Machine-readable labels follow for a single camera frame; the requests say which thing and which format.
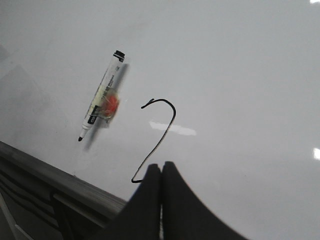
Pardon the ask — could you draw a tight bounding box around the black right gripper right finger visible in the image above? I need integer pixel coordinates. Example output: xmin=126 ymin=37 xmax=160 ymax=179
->
xmin=162 ymin=161 xmax=246 ymax=240

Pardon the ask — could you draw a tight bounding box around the white whiteboard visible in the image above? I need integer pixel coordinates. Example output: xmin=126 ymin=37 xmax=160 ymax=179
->
xmin=0 ymin=0 xmax=320 ymax=240

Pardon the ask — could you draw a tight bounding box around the white whiteboard marker with tape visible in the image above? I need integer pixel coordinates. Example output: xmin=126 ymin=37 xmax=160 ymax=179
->
xmin=78 ymin=50 xmax=125 ymax=142

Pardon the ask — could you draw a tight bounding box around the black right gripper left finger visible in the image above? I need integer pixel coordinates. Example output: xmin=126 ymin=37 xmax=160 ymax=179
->
xmin=90 ymin=164 xmax=161 ymax=240

